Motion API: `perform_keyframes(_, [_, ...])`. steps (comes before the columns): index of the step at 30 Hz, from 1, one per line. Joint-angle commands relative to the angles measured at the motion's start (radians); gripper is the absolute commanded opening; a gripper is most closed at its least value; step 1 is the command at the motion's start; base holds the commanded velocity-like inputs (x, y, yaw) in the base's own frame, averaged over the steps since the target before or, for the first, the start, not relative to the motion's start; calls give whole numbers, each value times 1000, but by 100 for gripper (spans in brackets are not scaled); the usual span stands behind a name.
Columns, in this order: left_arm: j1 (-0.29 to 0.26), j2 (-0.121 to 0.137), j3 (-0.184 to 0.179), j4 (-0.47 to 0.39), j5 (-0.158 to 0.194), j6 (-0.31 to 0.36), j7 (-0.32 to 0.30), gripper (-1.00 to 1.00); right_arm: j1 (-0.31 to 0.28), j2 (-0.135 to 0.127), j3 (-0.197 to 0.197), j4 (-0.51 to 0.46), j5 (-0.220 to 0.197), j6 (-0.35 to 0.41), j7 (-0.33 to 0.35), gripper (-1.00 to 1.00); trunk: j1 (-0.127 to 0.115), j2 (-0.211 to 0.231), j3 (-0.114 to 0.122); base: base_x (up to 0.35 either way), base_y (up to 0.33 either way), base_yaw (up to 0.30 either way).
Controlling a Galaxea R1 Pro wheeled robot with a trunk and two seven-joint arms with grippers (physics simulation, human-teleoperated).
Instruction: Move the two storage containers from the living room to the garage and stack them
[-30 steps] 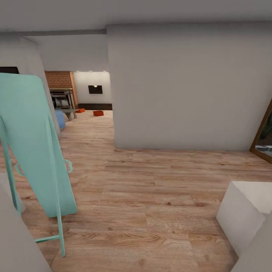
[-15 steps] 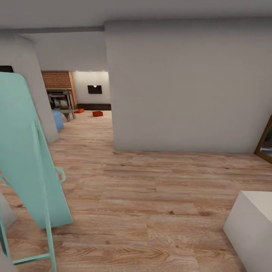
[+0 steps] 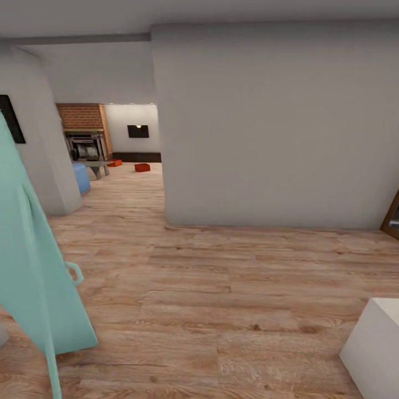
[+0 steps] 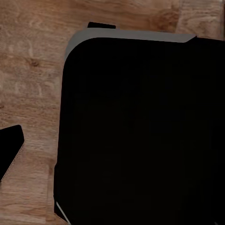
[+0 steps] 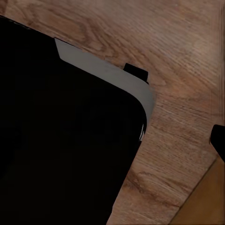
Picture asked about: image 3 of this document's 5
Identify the wall mounted tv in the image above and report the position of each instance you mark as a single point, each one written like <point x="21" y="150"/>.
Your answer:
<point x="138" y="131"/>

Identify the cabinet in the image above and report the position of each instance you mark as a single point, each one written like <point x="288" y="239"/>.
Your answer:
<point x="140" y="157"/>

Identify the wood fireplace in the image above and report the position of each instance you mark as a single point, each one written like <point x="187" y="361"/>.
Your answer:
<point x="85" y="145"/>

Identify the sofa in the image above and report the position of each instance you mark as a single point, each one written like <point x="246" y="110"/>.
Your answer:
<point x="82" y="177"/>

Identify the coffee table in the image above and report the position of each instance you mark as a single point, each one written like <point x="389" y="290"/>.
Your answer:
<point x="95" y="165"/>

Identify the standing mirror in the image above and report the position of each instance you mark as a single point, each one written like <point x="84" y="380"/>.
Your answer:
<point x="36" y="287"/>

